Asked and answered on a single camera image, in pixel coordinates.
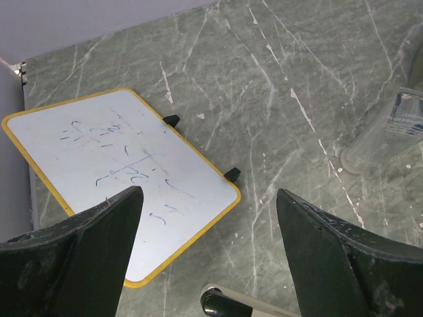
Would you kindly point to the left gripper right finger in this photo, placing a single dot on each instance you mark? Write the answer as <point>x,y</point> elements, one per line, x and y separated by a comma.
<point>340,269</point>

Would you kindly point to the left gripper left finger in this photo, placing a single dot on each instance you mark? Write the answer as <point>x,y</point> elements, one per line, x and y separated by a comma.
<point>76,267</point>

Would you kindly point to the green canvas bag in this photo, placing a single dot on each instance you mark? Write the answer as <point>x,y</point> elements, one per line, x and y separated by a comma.
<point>415,74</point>

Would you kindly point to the yellow-framed whiteboard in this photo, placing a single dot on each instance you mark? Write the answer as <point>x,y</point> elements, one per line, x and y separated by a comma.
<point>90,148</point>

